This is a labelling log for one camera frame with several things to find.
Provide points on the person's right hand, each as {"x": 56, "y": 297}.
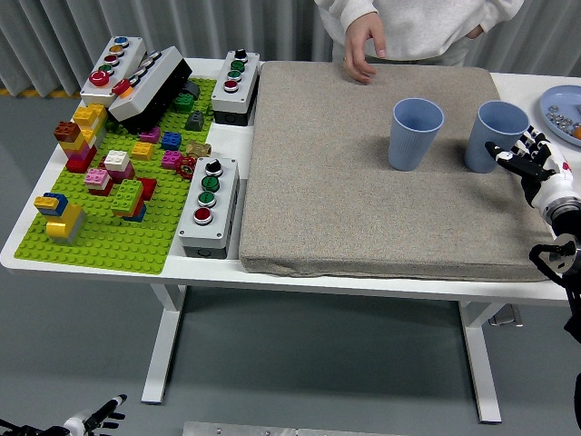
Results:
{"x": 356, "y": 45}

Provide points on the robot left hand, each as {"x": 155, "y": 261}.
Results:
{"x": 97, "y": 415}

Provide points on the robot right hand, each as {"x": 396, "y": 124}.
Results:
{"x": 551, "y": 181}

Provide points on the blue ribbed plastic cup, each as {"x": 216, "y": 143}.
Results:
{"x": 408, "y": 150}
{"x": 481, "y": 145}

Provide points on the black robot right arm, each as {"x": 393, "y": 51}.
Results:
{"x": 556, "y": 262}

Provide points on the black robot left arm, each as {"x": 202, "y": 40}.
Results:
{"x": 27, "y": 429}

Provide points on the person's right forearm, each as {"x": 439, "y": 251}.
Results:
{"x": 340, "y": 12}

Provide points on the person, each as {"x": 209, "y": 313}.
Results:
{"x": 408, "y": 27}

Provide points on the light blue plate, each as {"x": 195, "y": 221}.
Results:
{"x": 563, "y": 96}

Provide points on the white table leg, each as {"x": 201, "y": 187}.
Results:
{"x": 161, "y": 354}
{"x": 481, "y": 363}

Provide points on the small four-button control box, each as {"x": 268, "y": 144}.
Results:
{"x": 247, "y": 86}

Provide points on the grey pleated curtain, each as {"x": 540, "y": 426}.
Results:
{"x": 227, "y": 22}

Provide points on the grey-brown cushion mat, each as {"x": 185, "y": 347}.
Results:
{"x": 340, "y": 181}

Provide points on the grey metal plate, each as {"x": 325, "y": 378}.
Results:
{"x": 249, "y": 429}

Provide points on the green brick baseplate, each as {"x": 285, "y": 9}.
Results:
{"x": 113, "y": 245}

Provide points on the grey sloped brick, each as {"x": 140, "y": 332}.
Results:
{"x": 195, "y": 121}

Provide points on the dark green brick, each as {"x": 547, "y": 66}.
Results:
{"x": 183, "y": 103}

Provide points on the yellow blue grey brick duck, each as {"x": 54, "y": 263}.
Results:
{"x": 63, "y": 222}

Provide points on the large four-button control box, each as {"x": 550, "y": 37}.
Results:
{"x": 224, "y": 200}

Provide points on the tilted white black-based button box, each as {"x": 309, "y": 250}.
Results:
{"x": 154, "y": 77}

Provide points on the magenta brick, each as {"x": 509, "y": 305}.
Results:
{"x": 171, "y": 159}
{"x": 150, "y": 135}

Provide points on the green orange blue brick stack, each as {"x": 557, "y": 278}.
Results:
{"x": 127, "y": 195}

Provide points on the white five-button control box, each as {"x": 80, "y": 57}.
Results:
{"x": 131, "y": 54}

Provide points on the pink and red brick stack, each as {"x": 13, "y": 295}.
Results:
{"x": 97, "y": 179}

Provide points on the white and pink brick stack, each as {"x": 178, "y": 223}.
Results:
{"x": 117, "y": 161}

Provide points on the brown yellow red brick tower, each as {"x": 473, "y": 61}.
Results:
{"x": 75, "y": 145}

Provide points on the yellow white green brick stack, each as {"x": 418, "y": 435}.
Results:
{"x": 88, "y": 115}

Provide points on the grey bracket under table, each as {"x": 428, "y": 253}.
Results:
{"x": 508, "y": 318}

